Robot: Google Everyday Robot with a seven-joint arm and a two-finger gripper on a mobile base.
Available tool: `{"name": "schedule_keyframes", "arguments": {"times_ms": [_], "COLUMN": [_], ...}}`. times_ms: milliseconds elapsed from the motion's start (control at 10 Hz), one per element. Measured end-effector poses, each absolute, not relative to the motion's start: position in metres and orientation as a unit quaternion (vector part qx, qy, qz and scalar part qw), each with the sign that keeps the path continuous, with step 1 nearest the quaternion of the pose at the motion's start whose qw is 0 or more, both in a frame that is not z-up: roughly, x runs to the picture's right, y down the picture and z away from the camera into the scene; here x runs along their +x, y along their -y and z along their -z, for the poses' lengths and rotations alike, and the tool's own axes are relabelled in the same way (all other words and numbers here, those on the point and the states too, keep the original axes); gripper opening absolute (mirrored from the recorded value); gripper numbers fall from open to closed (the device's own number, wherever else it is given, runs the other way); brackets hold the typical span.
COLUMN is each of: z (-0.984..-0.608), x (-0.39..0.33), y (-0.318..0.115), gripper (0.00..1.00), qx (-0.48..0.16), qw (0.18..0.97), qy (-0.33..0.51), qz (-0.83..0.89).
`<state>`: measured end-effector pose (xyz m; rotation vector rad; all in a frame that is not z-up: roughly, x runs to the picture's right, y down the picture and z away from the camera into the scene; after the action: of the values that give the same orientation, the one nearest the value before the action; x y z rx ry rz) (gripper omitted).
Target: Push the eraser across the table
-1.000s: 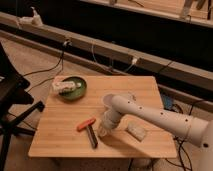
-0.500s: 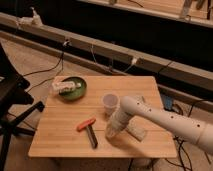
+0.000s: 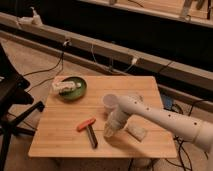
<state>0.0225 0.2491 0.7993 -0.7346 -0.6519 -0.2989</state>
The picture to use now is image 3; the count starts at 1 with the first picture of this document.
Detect black eraser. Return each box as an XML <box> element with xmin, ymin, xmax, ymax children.
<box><xmin>86</xmin><ymin>125</ymin><xmax>98</xmax><ymax>149</ymax></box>

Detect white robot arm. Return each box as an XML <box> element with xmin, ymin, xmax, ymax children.
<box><xmin>104</xmin><ymin>96</ymin><xmax>213</xmax><ymax>153</ymax></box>

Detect orange carrot toy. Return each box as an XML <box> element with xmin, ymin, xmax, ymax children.
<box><xmin>76</xmin><ymin>118</ymin><xmax>96</xmax><ymax>132</ymax></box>

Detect clear plastic cup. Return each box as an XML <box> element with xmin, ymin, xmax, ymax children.
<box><xmin>102</xmin><ymin>94</ymin><xmax>118</xmax><ymax>115</ymax></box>

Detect white sponge block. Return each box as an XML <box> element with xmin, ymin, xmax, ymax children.
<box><xmin>125</xmin><ymin>123</ymin><xmax>147</xmax><ymax>142</ymax></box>

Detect wooden table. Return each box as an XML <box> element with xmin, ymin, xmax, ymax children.
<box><xmin>29</xmin><ymin>76</ymin><xmax>177</xmax><ymax>158</ymax></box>

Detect green plate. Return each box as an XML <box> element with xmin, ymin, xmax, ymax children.
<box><xmin>59</xmin><ymin>76</ymin><xmax>87</xmax><ymax>101</ymax></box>

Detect white crumpled object on plate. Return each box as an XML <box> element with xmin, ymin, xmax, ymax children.
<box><xmin>52</xmin><ymin>81</ymin><xmax>81</xmax><ymax>93</ymax></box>

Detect black office chair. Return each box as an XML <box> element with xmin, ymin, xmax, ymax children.
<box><xmin>0</xmin><ymin>43</ymin><xmax>45</xmax><ymax>171</ymax></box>

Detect black floor cables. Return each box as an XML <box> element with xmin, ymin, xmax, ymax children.
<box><xmin>164</xmin><ymin>98</ymin><xmax>213</xmax><ymax>171</ymax></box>

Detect metal rail beam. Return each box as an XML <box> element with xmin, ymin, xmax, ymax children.
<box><xmin>0</xmin><ymin>12</ymin><xmax>213</xmax><ymax>91</ymax></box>

